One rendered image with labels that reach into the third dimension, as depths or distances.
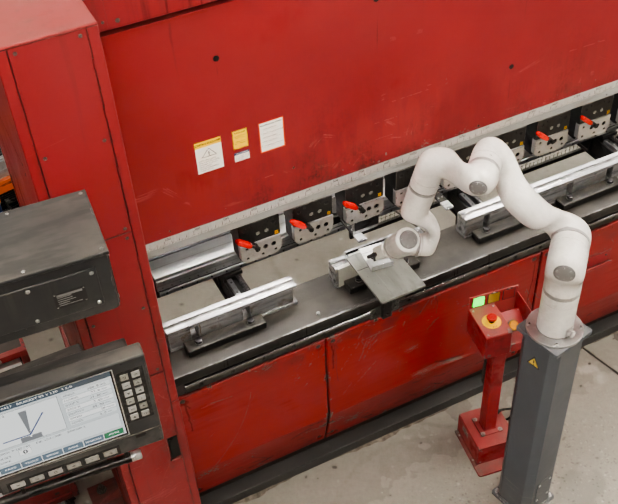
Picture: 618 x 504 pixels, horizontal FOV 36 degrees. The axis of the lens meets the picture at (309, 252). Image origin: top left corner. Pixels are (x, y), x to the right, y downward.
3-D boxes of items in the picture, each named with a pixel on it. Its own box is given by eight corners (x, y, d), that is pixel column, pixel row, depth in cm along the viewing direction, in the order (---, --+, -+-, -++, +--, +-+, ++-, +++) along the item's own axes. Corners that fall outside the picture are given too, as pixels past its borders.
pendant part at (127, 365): (2, 498, 255) (-37, 414, 231) (-5, 463, 263) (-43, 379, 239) (165, 440, 266) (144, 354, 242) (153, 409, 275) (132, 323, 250)
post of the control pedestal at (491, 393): (484, 431, 400) (495, 345, 363) (478, 421, 404) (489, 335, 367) (496, 428, 401) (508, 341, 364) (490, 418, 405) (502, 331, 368)
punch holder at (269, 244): (242, 265, 326) (237, 228, 315) (232, 250, 332) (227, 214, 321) (282, 250, 331) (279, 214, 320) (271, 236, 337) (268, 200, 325)
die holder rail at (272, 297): (170, 353, 339) (166, 334, 332) (164, 341, 343) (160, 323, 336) (297, 303, 354) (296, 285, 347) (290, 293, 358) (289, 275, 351)
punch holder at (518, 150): (489, 174, 357) (492, 138, 345) (476, 162, 362) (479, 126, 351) (522, 162, 361) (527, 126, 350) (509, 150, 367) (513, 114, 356)
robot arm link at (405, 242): (411, 235, 327) (385, 232, 325) (423, 228, 314) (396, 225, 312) (411, 259, 325) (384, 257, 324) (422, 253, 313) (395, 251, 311)
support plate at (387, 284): (381, 304, 336) (381, 302, 335) (346, 259, 353) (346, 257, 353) (425, 287, 341) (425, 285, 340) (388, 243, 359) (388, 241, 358)
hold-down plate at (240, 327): (189, 358, 337) (188, 352, 335) (184, 348, 340) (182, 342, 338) (267, 327, 346) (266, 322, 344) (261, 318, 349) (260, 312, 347)
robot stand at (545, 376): (554, 497, 389) (593, 330, 321) (523, 522, 381) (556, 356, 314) (521, 468, 400) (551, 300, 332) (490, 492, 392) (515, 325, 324)
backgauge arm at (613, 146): (623, 182, 418) (629, 157, 408) (534, 110, 460) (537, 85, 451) (637, 177, 420) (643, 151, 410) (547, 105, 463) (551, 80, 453)
